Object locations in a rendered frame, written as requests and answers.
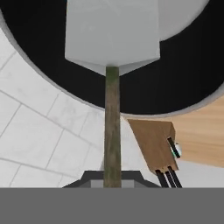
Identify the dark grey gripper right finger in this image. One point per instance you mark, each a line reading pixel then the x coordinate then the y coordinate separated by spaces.
pixel 132 179

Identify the black pot with grey rim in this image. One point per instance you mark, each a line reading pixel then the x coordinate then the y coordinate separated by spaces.
pixel 175 75

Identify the brown wooden knife block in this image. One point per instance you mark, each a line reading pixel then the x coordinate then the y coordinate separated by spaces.
pixel 154 143

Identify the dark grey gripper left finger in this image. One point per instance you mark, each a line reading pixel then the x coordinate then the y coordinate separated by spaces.
pixel 89 179

